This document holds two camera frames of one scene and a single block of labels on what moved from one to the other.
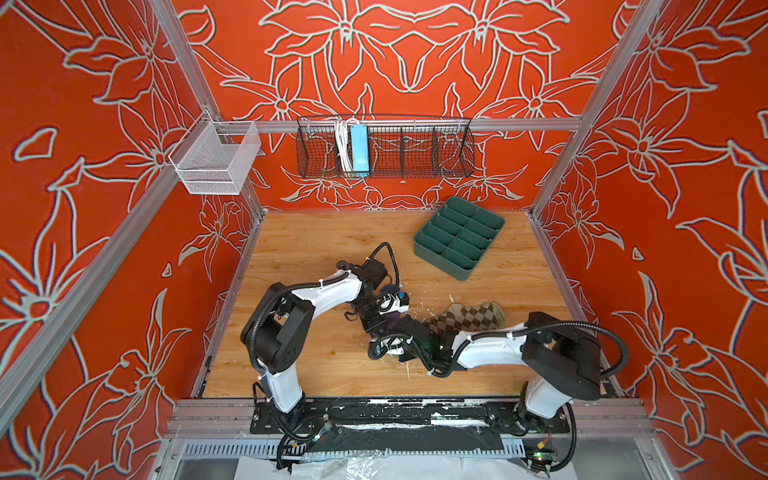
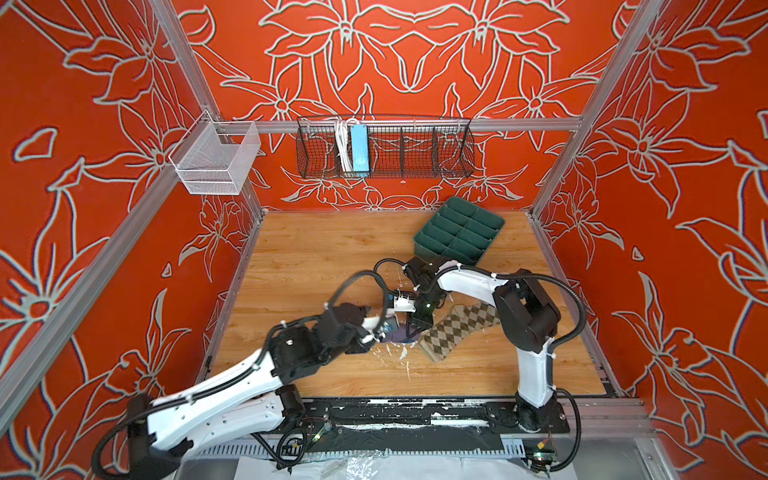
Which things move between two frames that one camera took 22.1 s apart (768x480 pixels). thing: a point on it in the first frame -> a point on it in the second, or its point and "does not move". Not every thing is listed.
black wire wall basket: x=400 y=147 does not move
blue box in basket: x=360 y=150 does not move
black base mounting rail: x=404 y=425 does not move
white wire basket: x=216 y=157 does not move
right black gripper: x=404 y=358 -> x=420 y=325
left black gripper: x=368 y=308 -> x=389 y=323
